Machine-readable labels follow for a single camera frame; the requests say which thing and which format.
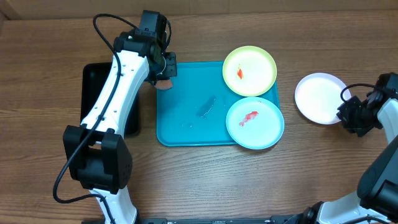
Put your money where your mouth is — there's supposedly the pink sponge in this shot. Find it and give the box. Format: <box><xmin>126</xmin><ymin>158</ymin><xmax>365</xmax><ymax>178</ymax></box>
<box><xmin>155</xmin><ymin>80</ymin><xmax>173</xmax><ymax>90</ymax></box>

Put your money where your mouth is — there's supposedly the white plate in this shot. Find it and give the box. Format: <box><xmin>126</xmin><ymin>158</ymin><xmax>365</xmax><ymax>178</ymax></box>
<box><xmin>294</xmin><ymin>73</ymin><xmax>346</xmax><ymax>125</ymax></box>

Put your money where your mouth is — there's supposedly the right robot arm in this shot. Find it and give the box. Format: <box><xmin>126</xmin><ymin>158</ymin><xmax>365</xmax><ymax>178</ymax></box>
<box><xmin>285</xmin><ymin>88</ymin><xmax>397</xmax><ymax>224</ymax></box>

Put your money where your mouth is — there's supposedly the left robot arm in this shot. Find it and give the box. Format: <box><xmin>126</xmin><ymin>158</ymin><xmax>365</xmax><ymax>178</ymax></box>
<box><xmin>53</xmin><ymin>30</ymin><xmax>177</xmax><ymax>223</ymax></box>

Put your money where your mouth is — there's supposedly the teal serving tray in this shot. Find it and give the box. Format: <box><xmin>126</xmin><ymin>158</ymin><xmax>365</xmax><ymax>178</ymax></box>
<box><xmin>156</xmin><ymin>62</ymin><xmax>280</xmax><ymax>147</ymax></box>

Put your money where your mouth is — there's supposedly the black rectangular tray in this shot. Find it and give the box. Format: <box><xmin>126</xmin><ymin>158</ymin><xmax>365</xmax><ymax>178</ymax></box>
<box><xmin>80</xmin><ymin>62</ymin><xmax>141</xmax><ymax>136</ymax></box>

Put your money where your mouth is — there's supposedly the yellow-green plate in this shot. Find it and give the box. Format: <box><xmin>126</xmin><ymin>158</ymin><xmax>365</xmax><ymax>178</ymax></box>
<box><xmin>222</xmin><ymin>45</ymin><xmax>277</xmax><ymax>96</ymax></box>

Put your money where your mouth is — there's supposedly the light blue plate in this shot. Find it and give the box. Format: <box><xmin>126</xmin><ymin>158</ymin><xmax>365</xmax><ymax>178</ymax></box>
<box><xmin>226</xmin><ymin>97</ymin><xmax>285</xmax><ymax>150</ymax></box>

